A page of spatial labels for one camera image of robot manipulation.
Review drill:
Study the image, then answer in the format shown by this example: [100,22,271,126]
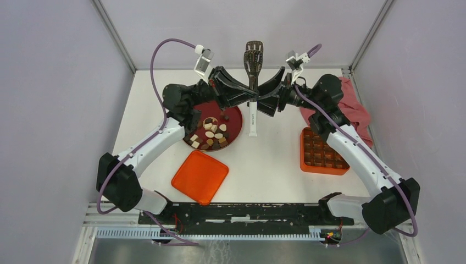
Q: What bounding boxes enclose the metal serving tongs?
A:
[243,40,263,137]

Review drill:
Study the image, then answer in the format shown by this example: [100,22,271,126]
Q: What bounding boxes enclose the orange box lid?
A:
[171,150,229,206]

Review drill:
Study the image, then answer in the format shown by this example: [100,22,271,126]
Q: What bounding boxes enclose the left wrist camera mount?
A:
[193,45,214,83]

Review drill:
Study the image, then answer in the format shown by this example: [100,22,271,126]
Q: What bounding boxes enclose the round dark red plate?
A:
[183,102,243,152]

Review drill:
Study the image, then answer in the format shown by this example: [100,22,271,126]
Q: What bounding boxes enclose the orange compartment chocolate box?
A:
[299,128,350,175]

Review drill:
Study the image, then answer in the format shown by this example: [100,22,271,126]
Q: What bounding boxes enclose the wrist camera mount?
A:
[285,51,310,83]
[193,45,214,83]

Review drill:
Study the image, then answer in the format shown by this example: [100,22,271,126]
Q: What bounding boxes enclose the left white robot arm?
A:
[96,66,258,224]

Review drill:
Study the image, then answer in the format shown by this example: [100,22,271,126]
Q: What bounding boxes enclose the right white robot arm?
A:
[254,68,420,237]

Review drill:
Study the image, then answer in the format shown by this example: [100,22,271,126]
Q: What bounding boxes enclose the white square chocolate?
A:
[191,141,200,149]

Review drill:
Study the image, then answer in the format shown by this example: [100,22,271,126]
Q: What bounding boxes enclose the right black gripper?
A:
[247,67,322,117]

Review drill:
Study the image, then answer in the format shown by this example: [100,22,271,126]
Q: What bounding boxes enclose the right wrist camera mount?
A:
[285,51,310,83]

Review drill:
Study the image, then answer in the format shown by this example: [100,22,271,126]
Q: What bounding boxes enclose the pink cloth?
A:
[299,76,374,149]

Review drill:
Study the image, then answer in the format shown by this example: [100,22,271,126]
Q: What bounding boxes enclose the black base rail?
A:
[155,202,354,235]

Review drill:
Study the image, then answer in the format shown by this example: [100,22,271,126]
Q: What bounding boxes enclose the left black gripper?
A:
[189,65,259,111]

